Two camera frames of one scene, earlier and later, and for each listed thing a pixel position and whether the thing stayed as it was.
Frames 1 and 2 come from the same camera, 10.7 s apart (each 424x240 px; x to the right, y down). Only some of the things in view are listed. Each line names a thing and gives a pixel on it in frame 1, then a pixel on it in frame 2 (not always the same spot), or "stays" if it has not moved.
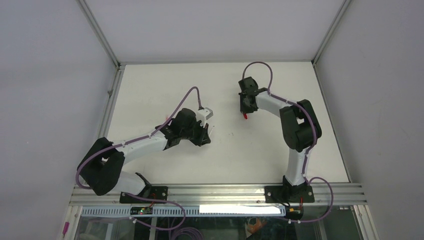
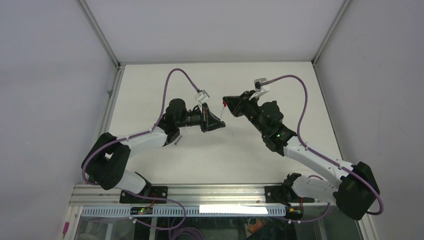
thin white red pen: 211,131 to 223,109
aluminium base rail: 226,194 stays
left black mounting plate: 157,192 stays
